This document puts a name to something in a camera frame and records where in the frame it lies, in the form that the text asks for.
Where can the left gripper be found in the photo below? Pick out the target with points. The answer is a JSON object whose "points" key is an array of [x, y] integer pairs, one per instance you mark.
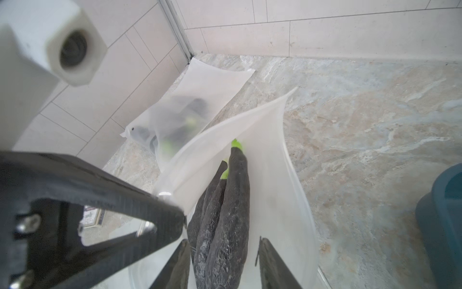
{"points": [[42, 198]]}

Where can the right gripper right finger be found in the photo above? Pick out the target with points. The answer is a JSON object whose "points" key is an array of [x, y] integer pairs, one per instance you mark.
{"points": [[274, 272]]}

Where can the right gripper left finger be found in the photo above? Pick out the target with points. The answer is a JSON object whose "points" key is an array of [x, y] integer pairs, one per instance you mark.
{"points": [[175, 273]]}

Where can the dark purple eggplant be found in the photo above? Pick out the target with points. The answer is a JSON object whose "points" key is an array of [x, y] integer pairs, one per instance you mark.
{"points": [[195, 223], [174, 126], [228, 252]]}

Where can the clear zip-top bag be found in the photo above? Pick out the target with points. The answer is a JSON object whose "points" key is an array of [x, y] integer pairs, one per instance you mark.
{"points": [[216, 86], [279, 208]]}

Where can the teal plastic bin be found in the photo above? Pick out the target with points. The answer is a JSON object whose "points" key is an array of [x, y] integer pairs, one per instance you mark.
{"points": [[439, 217]]}

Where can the small printed card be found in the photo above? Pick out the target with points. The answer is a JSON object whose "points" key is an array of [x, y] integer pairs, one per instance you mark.
{"points": [[92, 217]]}

